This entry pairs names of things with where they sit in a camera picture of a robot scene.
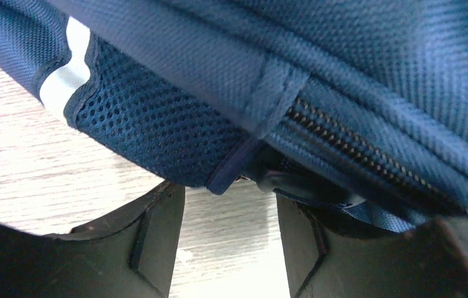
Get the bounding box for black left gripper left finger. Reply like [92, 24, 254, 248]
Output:
[0, 182, 185, 297]

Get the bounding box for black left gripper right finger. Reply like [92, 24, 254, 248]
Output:
[277, 196, 468, 297]

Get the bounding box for navy blue student backpack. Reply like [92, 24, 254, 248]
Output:
[0, 1, 468, 232]

